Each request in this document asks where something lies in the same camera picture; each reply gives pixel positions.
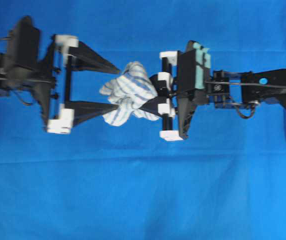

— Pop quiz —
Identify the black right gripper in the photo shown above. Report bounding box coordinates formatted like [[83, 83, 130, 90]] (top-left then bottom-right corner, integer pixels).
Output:
[[140, 50, 208, 141]]

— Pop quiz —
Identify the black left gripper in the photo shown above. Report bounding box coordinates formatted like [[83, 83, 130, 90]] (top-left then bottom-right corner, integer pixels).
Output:
[[32, 34, 120, 135]]

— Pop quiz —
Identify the white blue striped towel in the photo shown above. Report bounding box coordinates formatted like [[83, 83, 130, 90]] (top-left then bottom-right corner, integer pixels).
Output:
[[99, 61, 159, 127]]

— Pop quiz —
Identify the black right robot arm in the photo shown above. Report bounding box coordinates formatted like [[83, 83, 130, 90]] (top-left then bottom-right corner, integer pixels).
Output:
[[140, 49, 286, 141]]

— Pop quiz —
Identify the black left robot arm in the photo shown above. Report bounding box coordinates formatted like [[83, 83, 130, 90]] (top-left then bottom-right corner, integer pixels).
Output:
[[0, 34, 119, 134]]

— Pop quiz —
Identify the blue table cloth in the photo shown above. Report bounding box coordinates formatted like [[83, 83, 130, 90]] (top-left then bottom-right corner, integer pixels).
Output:
[[0, 0, 286, 240]]

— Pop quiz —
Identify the teal right wrist camera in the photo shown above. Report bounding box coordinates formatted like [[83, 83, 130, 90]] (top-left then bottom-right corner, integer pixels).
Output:
[[185, 40, 211, 90]]

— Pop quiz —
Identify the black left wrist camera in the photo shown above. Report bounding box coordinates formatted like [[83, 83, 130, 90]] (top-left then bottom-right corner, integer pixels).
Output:
[[4, 15, 41, 72]]

